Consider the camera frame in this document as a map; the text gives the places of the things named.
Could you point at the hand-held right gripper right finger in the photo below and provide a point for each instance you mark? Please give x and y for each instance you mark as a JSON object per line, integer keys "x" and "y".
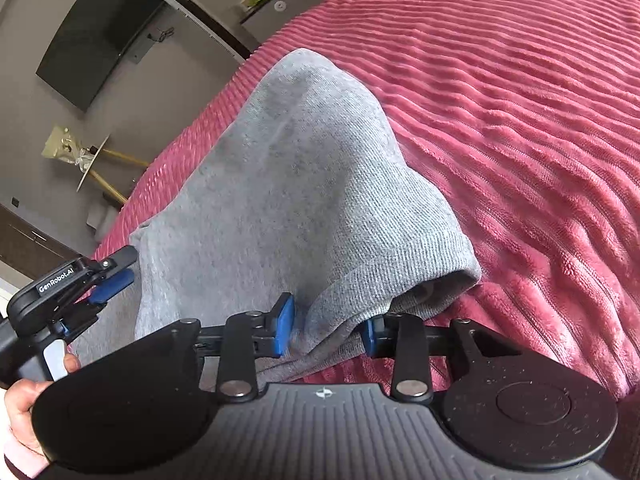
{"x": 371, "y": 337}

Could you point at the person's left forearm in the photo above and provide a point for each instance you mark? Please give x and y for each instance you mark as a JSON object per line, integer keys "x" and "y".
{"x": 17, "y": 460}

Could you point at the dark wooden door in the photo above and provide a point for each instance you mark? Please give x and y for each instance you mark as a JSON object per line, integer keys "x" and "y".
{"x": 30, "y": 245}

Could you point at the person's left hand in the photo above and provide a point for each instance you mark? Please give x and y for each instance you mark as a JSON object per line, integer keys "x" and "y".
{"x": 25, "y": 410}

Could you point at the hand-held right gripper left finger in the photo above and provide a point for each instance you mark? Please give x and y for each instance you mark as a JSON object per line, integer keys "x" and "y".
{"x": 284, "y": 327}

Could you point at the pink ribbed blanket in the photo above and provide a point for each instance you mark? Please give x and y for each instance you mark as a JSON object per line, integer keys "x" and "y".
{"x": 525, "y": 135}

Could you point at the black wall television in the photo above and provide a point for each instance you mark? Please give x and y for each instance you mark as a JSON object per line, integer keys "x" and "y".
{"x": 95, "y": 35}

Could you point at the wrapped flower bouquet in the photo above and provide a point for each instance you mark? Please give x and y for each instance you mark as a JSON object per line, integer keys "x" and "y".
{"x": 62, "y": 147}

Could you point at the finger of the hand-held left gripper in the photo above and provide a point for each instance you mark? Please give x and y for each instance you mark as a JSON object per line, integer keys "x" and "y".
{"x": 120, "y": 258}
{"x": 112, "y": 287}

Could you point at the white drawer cabinet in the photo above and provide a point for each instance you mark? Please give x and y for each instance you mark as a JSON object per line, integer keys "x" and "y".
{"x": 285, "y": 20}

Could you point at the white box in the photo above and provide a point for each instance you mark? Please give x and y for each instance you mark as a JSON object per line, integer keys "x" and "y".
{"x": 102, "y": 222}

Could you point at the round gold-legged side table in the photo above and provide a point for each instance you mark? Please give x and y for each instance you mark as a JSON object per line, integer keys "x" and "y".
{"x": 115, "y": 165}

